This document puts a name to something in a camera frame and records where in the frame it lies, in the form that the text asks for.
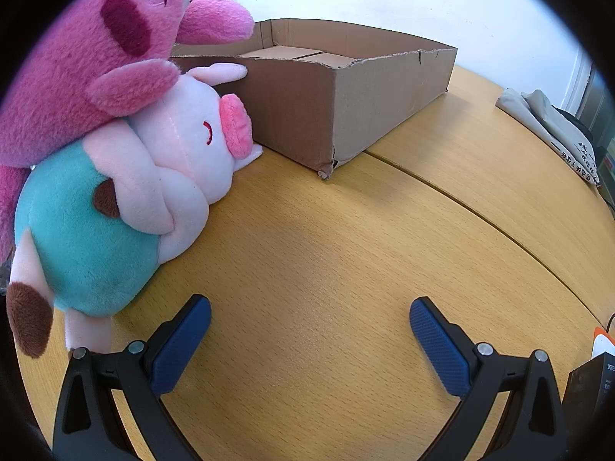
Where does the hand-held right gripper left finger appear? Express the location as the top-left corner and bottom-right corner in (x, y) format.
(52, 294), (213, 461)

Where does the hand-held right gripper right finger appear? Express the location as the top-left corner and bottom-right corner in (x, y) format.
(409, 297), (568, 461)

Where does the pink pig plush toy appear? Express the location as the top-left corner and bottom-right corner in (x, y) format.
(6, 63), (265, 358)

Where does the brown cardboard box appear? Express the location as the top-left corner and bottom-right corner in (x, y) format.
(166, 18), (458, 181)

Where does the pink bear plush toy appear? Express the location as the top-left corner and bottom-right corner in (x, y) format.
(0, 0), (256, 260)

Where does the wooden desktop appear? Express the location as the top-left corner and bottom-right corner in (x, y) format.
(14, 65), (615, 461)

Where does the black white orange product box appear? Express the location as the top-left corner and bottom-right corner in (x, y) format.
(561, 327), (615, 461)

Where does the beige canvas bag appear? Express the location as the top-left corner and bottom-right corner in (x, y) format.
(496, 87), (603, 188)

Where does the black bag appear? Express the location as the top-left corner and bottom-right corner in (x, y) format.
(552, 106), (597, 147)

